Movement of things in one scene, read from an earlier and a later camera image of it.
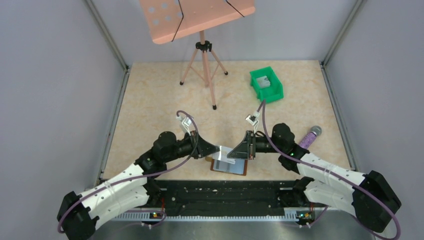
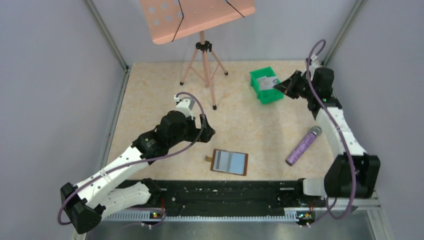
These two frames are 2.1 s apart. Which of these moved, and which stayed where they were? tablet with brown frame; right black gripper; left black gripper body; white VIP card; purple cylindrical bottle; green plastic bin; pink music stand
Moved: left black gripper body; right black gripper; white VIP card
Stayed: purple cylindrical bottle; tablet with brown frame; green plastic bin; pink music stand
